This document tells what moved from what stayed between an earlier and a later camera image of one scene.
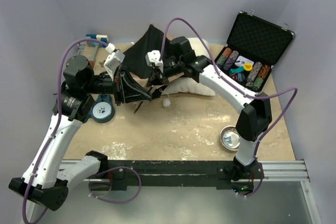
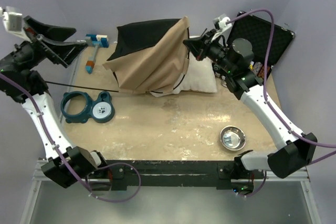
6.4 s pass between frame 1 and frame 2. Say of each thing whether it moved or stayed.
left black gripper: moved
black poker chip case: stayed
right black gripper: moved
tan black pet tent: moved
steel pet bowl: stayed
